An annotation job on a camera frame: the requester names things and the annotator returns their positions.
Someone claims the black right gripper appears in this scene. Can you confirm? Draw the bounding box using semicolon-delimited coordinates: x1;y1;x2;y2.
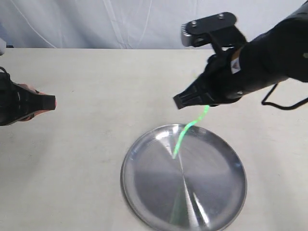
173;46;250;110

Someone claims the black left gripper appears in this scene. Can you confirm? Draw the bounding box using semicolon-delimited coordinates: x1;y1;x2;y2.
0;67;57;126

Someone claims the green glow stick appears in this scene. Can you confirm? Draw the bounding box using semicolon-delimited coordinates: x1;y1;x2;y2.
172;105;210;159

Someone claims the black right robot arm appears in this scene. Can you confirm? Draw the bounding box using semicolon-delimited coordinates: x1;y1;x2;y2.
173;3;308;109

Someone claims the white fabric backdrop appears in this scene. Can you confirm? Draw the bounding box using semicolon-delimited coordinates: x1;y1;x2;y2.
0;0;303;49

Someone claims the round stainless steel plate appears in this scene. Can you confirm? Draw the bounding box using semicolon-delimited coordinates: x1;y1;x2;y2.
120;124;247;231

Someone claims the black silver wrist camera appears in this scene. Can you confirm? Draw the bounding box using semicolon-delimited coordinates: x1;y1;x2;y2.
181;12;247;55

